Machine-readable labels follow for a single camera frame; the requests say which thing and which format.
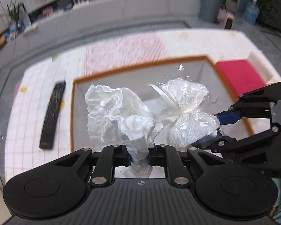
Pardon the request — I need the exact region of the pink lidded clear box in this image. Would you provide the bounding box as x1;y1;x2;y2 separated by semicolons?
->
214;59;267;97

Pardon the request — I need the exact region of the small pink heater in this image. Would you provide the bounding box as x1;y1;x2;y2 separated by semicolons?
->
217;10;235;30

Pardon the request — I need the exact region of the white marble tv console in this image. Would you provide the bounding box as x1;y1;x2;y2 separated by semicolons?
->
0;0;200;68

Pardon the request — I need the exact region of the orange cardboard box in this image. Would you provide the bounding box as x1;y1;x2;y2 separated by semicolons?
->
70;55;238;152

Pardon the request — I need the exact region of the left potted plant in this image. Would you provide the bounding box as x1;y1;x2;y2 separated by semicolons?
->
6;0;23;31

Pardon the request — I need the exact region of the clear plastic bag white filling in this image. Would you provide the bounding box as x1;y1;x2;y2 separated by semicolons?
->
147;64;223;151

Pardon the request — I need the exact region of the blue water jug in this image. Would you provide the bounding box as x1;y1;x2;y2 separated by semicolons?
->
242;0;260;24

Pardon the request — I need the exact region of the white paper bag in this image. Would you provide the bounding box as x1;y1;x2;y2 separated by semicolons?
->
85;85;163;178

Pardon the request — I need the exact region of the black remote control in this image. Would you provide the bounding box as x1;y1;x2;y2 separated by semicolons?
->
39;81;66;150

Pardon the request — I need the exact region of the grey trash bin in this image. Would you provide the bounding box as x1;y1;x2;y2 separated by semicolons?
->
199;0;221;23

